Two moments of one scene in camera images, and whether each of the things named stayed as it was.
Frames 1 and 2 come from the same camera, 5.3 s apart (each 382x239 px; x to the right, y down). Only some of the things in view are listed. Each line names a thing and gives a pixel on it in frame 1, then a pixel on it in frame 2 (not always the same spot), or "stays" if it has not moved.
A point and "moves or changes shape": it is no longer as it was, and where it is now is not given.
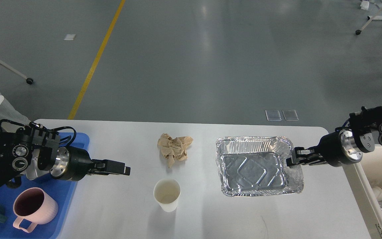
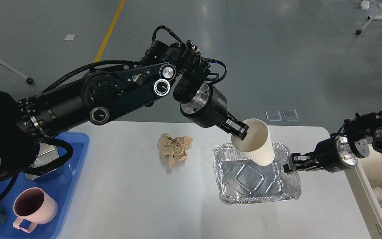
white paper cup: x=167 y=192 → x=257 y=145
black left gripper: x=71 y=163 → x=206 y=110
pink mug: x=33 y=204 stays
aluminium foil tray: x=257 y=165 moves or changes shape
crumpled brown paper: x=172 y=148 stays
